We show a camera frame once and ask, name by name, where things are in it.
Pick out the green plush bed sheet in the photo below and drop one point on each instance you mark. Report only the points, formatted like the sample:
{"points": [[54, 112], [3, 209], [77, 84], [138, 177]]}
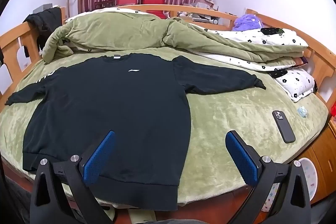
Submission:
{"points": [[223, 113]]}

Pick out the black sweatshirt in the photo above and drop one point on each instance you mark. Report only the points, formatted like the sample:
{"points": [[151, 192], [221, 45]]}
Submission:
{"points": [[118, 108]]}

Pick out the black hanging jacket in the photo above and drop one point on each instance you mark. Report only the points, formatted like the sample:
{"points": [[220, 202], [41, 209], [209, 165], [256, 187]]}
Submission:
{"points": [[44, 19]]}

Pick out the green quilt with floral lining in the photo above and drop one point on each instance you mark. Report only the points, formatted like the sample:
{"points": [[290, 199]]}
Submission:
{"points": [[118, 32]]}

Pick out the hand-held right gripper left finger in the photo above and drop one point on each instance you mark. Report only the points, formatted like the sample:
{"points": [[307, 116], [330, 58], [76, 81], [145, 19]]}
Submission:
{"points": [[99, 158]]}

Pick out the wooden bed frame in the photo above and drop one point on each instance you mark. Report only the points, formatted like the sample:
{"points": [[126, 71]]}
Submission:
{"points": [[10, 37]]}

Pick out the small light blue case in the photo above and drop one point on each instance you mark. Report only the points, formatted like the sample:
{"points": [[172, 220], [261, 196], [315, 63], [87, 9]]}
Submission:
{"points": [[302, 111]]}

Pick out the white floral pillow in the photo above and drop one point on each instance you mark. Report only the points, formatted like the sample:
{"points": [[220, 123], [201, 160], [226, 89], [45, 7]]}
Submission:
{"points": [[296, 86]]}

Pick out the black smartphone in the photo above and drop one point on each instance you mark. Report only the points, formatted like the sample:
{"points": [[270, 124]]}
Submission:
{"points": [[283, 127]]}

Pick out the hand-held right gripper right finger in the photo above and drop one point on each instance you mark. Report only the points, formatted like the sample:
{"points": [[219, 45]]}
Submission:
{"points": [[241, 158]]}

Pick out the grey box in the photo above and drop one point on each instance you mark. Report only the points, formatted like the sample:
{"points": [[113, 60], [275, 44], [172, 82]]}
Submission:
{"points": [[43, 7]]}

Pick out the white star-print tub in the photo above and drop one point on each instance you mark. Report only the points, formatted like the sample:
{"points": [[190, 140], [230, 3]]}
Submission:
{"points": [[309, 179]]}

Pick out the wooden cabinet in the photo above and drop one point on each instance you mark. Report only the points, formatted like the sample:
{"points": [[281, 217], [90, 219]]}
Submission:
{"points": [[324, 155]]}

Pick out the purple plush toy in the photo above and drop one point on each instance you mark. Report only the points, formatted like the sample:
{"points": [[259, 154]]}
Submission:
{"points": [[246, 22]]}

